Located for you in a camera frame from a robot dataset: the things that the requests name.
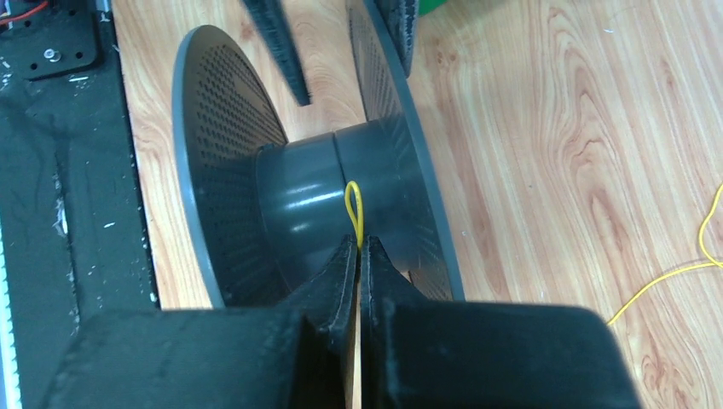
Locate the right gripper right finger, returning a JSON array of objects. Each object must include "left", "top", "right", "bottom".
[{"left": 360, "top": 237, "right": 641, "bottom": 408}]

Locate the yellow cable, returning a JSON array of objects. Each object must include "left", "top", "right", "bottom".
[{"left": 344, "top": 180, "right": 723, "bottom": 327}]

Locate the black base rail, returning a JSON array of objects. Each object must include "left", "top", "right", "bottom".
[{"left": 1, "top": 1, "right": 159, "bottom": 408}]

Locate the dark grey cable spool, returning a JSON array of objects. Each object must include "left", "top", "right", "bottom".
[{"left": 171, "top": 1, "right": 464, "bottom": 308}]

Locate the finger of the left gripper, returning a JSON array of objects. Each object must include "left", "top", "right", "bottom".
[
  {"left": 375, "top": 0, "right": 419, "bottom": 78},
  {"left": 242, "top": 0, "right": 311, "bottom": 107}
]

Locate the green plastic tray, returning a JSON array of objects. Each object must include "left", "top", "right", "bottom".
[{"left": 419, "top": 0, "right": 448, "bottom": 16}]

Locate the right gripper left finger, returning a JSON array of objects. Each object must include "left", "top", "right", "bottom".
[{"left": 41, "top": 235, "right": 357, "bottom": 408}]

